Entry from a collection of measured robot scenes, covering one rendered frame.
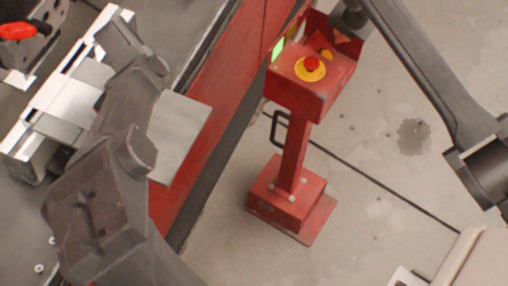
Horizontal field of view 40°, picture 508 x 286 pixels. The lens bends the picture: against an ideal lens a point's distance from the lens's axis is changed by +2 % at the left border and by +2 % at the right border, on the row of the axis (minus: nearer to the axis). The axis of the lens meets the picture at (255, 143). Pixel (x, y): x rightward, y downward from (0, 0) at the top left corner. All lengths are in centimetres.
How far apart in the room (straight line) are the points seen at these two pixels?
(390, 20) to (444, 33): 189
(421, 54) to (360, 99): 161
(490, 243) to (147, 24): 96
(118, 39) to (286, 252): 130
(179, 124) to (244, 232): 104
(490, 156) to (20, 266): 80
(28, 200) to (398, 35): 75
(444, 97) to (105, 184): 51
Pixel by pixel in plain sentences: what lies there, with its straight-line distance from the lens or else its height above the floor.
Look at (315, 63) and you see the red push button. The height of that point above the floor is 81.
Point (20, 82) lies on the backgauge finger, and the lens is 134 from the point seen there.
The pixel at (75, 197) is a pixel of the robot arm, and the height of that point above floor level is 149.
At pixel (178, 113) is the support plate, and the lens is 127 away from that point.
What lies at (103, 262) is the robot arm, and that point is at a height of 149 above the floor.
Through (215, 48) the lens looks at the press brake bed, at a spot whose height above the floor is 77.
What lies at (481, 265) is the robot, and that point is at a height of 134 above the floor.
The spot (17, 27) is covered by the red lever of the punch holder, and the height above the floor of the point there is 131.
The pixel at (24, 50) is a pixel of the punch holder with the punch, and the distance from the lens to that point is 111.
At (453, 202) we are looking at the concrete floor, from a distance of 244.
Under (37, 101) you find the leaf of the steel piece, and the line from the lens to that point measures 131.
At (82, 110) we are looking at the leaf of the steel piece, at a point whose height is 100.
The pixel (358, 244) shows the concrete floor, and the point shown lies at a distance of 228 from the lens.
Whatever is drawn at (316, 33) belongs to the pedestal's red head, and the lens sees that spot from 174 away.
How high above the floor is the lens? 205
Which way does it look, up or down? 58 degrees down
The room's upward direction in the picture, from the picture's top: 7 degrees clockwise
